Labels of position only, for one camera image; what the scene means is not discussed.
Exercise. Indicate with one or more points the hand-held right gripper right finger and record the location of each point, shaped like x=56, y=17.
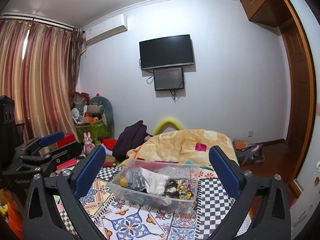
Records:
x=223, y=172

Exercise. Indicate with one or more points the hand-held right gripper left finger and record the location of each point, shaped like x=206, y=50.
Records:
x=90, y=172

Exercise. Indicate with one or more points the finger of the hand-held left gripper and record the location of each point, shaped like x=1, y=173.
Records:
x=67, y=151
x=51, y=137

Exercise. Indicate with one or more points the small yellow object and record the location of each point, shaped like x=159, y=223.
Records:
x=122, y=181

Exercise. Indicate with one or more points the gold scrunchie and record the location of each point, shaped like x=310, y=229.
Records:
x=184, y=188

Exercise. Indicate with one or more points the silver sequin pouch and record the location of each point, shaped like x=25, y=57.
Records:
x=135, y=178

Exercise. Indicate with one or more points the black elastic headband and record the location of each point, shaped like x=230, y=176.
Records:
x=170, y=184

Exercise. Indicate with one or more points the clear plastic box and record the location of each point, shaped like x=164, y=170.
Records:
x=175, y=203

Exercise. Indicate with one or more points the white cloth black trim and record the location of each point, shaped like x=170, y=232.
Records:
x=156, y=182

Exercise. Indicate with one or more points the red gift box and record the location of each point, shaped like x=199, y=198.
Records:
x=67, y=140

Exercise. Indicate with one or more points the red cylinder flask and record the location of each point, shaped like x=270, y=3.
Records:
x=109, y=164

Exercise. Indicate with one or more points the pink bunny toy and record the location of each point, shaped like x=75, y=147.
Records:
x=88, y=143

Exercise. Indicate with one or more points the grey backpack on floor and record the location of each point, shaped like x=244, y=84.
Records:
x=250, y=152

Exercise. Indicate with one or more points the small white fan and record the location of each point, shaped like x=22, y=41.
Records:
x=75, y=114

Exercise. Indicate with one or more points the green storage box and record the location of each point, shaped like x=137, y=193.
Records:
x=95, y=130

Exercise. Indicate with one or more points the red cloth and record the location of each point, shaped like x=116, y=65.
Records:
x=110, y=143

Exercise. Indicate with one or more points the crumpled plastic bag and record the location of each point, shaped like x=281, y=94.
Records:
x=80, y=100

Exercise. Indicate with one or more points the dark purple clothing pile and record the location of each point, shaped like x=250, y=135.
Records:
x=130, y=140

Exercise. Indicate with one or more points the grey plush toy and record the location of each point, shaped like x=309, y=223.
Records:
x=107, y=112

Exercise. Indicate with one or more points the yellow fleece blanket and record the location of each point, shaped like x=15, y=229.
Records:
x=175, y=142

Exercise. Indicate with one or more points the striped brown curtain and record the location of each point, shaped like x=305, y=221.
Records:
x=37, y=80

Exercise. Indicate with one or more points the patchwork patterned bed sheet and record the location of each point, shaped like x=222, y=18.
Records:
x=140, y=225

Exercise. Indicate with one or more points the yellow foam tube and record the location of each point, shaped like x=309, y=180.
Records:
x=166, y=123

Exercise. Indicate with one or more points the brown wooden door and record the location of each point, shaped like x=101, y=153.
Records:
x=297, y=92

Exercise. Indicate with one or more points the white air conditioner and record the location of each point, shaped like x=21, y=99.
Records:
x=105, y=30

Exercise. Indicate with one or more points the wooden overhead cabinet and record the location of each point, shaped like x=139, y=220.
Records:
x=257, y=0

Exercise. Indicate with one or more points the white wall socket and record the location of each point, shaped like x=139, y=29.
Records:
x=250, y=133

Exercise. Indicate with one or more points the small black wall monitor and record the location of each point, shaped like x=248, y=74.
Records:
x=168, y=78

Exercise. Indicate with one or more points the black wall television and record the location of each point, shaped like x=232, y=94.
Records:
x=166, y=52

